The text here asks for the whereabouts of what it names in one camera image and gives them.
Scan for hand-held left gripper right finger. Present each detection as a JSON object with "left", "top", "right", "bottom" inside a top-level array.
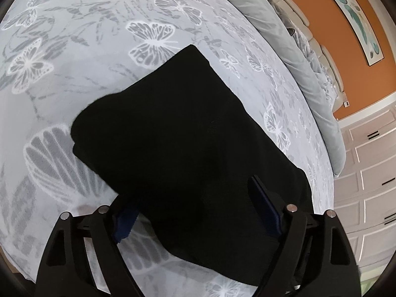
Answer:
[{"left": 247, "top": 175, "right": 361, "bottom": 297}]

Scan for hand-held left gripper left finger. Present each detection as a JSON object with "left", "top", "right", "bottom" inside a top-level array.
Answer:
[{"left": 33, "top": 196, "right": 140, "bottom": 297}]

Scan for black pants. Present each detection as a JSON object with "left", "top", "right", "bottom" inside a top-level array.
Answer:
[{"left": 71, "top": 44, "right": 313, "bottom": 287}]

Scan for white wardrobe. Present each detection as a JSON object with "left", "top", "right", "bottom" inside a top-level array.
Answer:
[{"left": 332, "top": 90, "right": 396, "bottom": 285}]

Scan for butterfly print pillow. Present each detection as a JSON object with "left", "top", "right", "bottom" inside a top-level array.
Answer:
[
  {"left": 280, "top": 14, "right": 314, "bottom": 60},
  {"left": 311, "top": 57, "right": 338, "bottom": 103}
]

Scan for butterfly print bed sheet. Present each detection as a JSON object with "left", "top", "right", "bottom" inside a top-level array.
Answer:
[{"left": 0, "top": 0, "right": 341, "bottom": 297}]

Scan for grey duvet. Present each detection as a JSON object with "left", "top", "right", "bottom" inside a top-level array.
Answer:
[{"left": 195, "top": 0, "right": 347, "bottom": 178}]

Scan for beige padded headboard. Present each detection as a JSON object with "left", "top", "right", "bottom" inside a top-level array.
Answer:
[{"left": 250, "top": 0, "right": 348, "bottom": 112}]

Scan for framed wall painting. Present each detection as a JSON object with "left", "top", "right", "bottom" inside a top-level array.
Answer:
[{"left": 312, "top": 0, "right": 386, "bottom": 66}]

